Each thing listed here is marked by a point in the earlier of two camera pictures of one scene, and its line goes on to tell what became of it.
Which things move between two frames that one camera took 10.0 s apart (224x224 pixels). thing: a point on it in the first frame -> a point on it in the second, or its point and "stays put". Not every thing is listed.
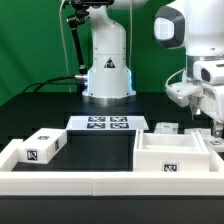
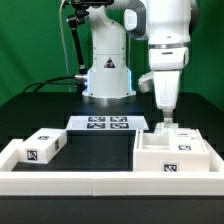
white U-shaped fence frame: [35, 183] stays put
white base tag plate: [107, 123] stays put
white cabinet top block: [42, 145] stays put
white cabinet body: [170, 152] stays put
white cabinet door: [216, 143] -> [188, 140]
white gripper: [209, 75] -> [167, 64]
